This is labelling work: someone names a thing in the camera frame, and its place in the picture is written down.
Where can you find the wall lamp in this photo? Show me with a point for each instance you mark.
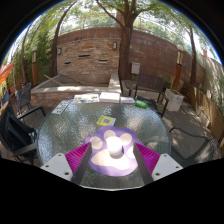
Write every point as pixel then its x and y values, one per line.
pixel 59 51
pixel 115 45

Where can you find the black armchair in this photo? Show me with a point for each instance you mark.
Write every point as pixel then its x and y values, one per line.
pixel 15 136

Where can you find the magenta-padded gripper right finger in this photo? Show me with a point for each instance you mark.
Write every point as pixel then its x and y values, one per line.
pixel 166 164

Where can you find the large tree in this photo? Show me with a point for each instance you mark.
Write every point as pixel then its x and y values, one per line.
pixel 124 46

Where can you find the flat white box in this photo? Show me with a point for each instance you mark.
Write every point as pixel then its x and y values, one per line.
pixel 109 97

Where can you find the yellow square card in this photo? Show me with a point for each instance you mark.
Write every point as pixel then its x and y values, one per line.
pixel 106 120

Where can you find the purple paw-shaped mouse pad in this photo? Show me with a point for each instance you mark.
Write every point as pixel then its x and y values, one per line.
pixel 106 168

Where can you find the white planter box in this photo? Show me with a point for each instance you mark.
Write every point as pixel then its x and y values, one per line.
pixel 175 99

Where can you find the small white booklet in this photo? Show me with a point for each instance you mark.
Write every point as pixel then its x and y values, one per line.
pixel 127 100

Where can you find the dark slatted garden chair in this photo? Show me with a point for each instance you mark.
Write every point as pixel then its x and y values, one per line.
pixel 150 81

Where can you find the green marker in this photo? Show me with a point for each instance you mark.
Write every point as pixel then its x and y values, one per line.
pixel 141 104

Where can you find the white computer mouse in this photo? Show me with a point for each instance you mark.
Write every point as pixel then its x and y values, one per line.
pixel 114 146

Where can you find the black metal chair armrest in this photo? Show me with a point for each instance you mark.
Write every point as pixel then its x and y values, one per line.
pixel 193 133

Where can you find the wooden lamp post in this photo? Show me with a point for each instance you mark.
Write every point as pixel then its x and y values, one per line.
pixel 34 66
pixel 177 73

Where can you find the orange fabric canopy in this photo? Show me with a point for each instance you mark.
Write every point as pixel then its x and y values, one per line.
pixel 5 73

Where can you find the grey utility box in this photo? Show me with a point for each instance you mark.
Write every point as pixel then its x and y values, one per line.
pixel 135 68

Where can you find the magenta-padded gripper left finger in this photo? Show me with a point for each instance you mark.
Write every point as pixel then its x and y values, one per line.
pixel 60 163

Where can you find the thin curved tree trunk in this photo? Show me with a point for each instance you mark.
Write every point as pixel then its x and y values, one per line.
pixel 193 56
pixel 54 50

